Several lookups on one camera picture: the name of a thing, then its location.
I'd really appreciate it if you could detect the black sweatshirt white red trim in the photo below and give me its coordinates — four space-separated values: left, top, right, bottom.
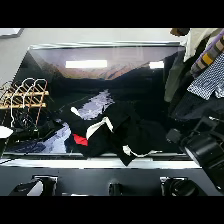
61 99 168 167

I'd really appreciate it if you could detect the dark green garment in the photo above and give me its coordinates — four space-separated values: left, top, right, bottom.
163 49 188 104

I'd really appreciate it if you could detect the black garment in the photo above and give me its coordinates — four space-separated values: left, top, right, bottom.
169 89 224 123

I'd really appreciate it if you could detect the striped garment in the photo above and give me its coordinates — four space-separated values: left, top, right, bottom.
189 29 224 78

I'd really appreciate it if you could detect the silver frame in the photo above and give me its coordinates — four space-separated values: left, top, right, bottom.
0 154 214 197

